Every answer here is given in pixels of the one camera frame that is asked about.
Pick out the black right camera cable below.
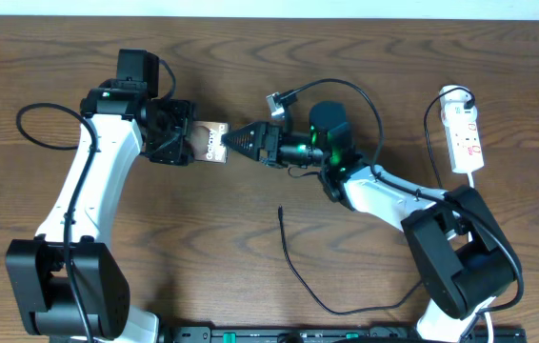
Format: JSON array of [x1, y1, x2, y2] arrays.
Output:
[[278, 77, 526, 343]]

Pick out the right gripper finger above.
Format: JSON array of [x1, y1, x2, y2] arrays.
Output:
[[222, 135, 261, 160], [222, 121, 267, 143]]

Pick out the black left camera cable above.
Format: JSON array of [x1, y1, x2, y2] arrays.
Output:
[[14, 102, 100, 343]]

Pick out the white power strip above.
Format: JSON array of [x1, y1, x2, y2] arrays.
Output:
[[441, 103, 484, 174]]

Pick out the black camera cable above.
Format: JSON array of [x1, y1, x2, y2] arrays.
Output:
[[14, 102, 100, 343], [278, 77, 526, 343]]

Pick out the black USB charging cable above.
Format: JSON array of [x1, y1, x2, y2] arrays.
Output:
[[276, 86, 477, 317]]

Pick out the white USB charger adapter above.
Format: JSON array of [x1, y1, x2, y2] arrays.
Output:
[[439, 85, 476, 111]]

